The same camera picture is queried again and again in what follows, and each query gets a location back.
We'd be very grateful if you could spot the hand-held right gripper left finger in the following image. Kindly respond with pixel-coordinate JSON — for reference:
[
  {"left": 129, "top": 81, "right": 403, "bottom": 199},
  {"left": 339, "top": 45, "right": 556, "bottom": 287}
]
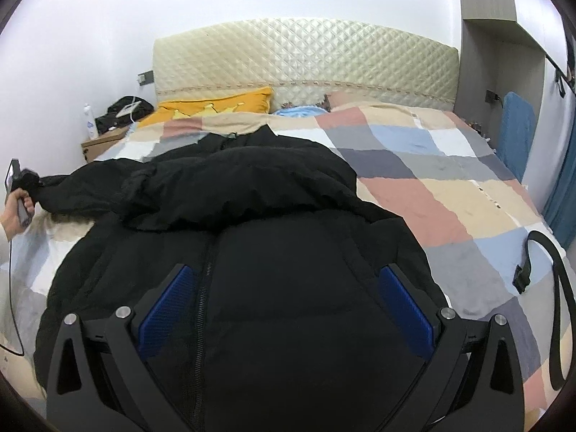
[{"left": 45, "top": 263, "right": 199, "bottom": 432}]

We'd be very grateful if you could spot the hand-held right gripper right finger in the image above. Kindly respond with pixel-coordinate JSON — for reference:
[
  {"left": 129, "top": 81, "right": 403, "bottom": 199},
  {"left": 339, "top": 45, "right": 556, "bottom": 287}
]
[{"left": 378, "top": 263, "right": 528, "bottom": 432}]

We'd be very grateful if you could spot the black puffer jacket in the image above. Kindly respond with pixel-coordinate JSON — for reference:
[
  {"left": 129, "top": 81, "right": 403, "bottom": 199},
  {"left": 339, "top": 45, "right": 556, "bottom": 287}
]
[{"left": 33, "top": 123, "right": 451, "bottom": 432}]

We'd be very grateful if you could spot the person's left hand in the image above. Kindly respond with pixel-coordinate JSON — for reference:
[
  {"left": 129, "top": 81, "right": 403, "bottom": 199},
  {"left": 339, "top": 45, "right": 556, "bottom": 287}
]
[{"left": 0, "top": 188, "right": 36, "bottom": 241}]

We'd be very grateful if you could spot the white bottle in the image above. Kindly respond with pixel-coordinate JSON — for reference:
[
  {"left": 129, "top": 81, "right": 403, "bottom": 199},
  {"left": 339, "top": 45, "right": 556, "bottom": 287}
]
[{"left": 84, "top": 104, "right": 99, "bottom": 141}]

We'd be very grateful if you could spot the wooden nightstand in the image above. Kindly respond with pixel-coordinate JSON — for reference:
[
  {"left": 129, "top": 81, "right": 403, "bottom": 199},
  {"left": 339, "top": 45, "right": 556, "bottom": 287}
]
[{"left": 81, "top": 125, "right": 132, "bottom": 163}]

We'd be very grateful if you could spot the black bag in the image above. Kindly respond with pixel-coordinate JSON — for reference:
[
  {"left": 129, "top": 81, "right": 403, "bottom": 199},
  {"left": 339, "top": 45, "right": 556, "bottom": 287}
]
[{"left": 95, "top": 95, "right": 156, "bottom": 136}]

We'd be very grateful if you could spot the checkered blanket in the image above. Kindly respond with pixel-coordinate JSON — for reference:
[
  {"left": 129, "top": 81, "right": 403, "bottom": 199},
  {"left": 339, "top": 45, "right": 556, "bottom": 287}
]
[{"left": 0, "top": 101, "right": 564, "bottom": 415}]

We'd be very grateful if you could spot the teal curtain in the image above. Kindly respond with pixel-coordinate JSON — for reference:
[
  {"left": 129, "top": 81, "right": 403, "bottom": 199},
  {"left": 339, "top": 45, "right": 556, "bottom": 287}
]
[{"left": 542, "top": 110, "right": 576, "bottom": 249}]

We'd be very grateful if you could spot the yellow pillow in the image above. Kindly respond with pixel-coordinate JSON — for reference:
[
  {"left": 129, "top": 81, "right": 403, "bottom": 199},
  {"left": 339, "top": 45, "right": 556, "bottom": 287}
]
[{"left": 137, "top": 86, "right": 275, "bottom": 129}]

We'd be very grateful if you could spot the blue towel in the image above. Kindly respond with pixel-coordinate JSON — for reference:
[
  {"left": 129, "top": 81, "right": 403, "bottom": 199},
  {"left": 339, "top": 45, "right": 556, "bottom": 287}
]
[{"left": 498, "top": 91, "right": 536, "bottom": 184}]

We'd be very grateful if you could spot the pink pillow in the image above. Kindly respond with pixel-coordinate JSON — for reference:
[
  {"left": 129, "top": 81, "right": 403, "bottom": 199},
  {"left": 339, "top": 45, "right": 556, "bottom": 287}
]
[{"left": 324, "top": 91, "right": 376, "bottom": 111}]

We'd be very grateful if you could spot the light blue pillow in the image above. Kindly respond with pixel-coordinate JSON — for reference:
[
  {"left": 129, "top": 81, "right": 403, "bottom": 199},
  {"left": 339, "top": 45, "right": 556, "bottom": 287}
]
[{"left": 272, "top": 104, "right": 328, "bottom": 118}]

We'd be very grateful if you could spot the cream quilted headboard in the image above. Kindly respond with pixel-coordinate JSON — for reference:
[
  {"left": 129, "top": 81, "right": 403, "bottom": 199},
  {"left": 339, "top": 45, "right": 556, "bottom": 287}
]
[{"left": 152, "top": 17, "right": 460, "bottom": 111}]

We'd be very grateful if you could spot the black strap with buckle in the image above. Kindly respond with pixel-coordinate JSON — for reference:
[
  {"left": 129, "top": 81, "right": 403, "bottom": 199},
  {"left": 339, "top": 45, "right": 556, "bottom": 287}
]
[{"left": 512, "top": 230, "right": 576, "bottom": 392}]

